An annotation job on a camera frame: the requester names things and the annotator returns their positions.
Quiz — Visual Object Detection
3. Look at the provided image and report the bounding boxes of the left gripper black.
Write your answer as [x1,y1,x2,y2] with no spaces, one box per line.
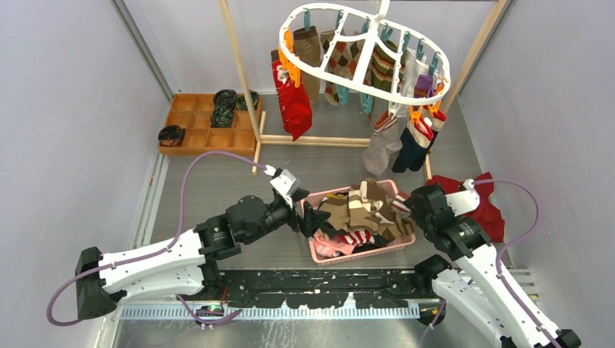
[243,188,330,244]

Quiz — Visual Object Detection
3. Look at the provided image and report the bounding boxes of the grey beige sock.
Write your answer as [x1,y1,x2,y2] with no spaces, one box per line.
[362,111,403,176]

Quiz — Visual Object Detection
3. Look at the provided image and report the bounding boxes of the maroon purple orange striped sock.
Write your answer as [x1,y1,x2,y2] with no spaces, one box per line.
[413,74,434,99]

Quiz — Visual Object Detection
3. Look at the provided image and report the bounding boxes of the white plastic clip hanger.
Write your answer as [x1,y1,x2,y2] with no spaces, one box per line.
[278,1,451,115]

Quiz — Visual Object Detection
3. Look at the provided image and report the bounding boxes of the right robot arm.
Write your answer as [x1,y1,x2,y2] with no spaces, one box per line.
[404,179,582,347]

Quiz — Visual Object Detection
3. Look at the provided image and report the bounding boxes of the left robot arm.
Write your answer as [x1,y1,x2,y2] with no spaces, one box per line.
[75,193,330,320]

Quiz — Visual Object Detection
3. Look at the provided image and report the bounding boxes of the pink plastic basket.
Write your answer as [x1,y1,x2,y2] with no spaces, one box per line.
[302,179,416,265]

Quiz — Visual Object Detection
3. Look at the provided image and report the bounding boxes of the red cloth on table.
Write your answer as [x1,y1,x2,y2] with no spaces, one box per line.
[426,175,505,243]

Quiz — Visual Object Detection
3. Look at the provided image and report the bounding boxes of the argyle sock in basket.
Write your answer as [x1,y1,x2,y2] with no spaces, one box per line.
[317,178,416,247]

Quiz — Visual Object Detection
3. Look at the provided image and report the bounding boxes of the wooden clothes rack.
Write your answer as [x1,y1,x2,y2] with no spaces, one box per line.
[219,1,512,173]

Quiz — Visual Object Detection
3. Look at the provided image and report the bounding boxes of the red hanging sock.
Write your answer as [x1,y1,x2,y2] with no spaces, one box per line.
[271,49,294,137]
[288,81,313,141]

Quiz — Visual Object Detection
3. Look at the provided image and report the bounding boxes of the rolled dark green sock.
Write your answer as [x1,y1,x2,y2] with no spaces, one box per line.
[236,90,260,112]

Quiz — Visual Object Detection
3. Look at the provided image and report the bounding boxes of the rolled dark sock centre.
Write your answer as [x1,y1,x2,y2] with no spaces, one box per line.
[210,106,235,128]

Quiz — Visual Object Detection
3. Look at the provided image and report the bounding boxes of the white hanging sock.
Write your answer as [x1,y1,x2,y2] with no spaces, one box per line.
[395,48,429,118]

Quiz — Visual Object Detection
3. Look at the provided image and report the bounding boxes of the argyle hanging sock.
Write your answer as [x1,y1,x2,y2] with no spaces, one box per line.
[320,30,352,106]
[348,40,371,86]

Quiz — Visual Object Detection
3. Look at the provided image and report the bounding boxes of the green striped hanging sock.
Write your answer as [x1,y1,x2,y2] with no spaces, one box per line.
[369,44,395,93]

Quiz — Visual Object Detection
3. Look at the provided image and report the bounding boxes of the orange wooden compartment tray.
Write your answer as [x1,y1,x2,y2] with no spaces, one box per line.
[158,94,257,157]

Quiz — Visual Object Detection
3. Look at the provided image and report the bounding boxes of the rolled dark sock left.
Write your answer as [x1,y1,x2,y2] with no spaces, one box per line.
[157,125,186,147]

